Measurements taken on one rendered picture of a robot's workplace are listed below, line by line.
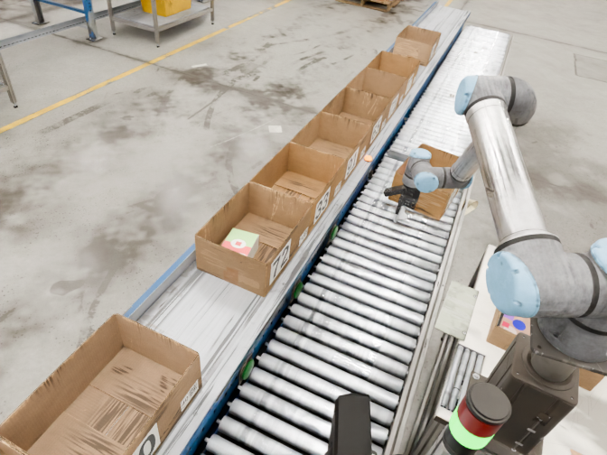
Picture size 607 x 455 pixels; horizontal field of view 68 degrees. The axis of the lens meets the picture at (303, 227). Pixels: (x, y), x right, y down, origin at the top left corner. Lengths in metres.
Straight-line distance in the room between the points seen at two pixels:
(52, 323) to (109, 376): 1.40
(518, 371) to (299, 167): 1.33
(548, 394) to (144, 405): 1.12
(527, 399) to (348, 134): 1.58
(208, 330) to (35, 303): 1.61
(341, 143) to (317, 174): 0.39
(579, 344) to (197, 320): 1.11
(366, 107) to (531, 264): 1.92
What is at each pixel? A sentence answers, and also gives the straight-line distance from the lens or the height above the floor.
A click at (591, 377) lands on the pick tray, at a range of 1.94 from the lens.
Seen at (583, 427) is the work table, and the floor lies 0.75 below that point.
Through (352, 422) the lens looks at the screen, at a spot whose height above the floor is 1.55.
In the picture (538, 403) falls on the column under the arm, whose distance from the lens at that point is 1.49.
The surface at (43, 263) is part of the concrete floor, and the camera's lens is 3.21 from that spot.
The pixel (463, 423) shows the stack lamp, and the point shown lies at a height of 1.63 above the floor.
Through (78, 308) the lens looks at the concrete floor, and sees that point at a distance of 2.89.
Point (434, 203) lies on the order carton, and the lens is 2.34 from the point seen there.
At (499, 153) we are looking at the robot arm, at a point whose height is 1.57.
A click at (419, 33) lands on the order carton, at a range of 4.28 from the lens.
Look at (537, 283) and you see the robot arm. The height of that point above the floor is 1.47.
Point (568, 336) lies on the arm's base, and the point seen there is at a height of 1.29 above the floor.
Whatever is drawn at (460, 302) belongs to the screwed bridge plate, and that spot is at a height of 0.75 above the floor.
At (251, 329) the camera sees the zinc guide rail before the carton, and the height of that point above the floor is 0.89.
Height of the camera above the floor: 2.13
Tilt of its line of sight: 40 degrees down
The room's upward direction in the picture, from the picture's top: 8 degrees clockwise
